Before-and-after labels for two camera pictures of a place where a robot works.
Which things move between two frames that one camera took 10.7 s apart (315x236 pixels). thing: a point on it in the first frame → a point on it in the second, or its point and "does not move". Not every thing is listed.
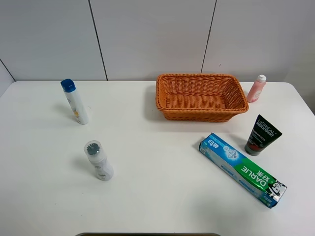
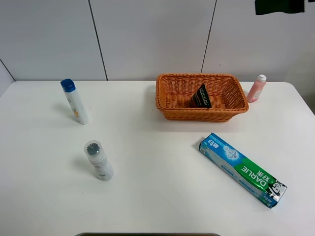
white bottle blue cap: (69, 88) does not move
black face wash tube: (264, 133) → (200, 99)
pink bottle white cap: (257, 89) does not move
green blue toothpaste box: (247, 173) does not move
